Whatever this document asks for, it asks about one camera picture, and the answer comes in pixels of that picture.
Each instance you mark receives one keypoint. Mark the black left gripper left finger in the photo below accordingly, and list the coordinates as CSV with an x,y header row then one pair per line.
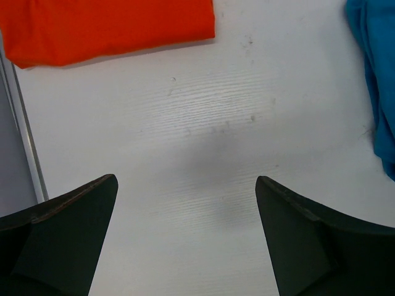
x,y
53,248

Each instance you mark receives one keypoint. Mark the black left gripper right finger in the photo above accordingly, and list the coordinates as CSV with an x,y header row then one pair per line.
x,y
316,250

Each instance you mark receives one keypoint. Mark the teal blue t shirt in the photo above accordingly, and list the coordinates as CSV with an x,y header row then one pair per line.
x,y
372,25

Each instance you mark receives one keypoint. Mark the folded orange t shirt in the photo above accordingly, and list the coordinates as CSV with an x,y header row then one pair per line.
x,y
61,33

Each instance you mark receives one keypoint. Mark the aluminium table edge rail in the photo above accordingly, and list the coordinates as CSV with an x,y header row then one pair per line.
x,y
14,95

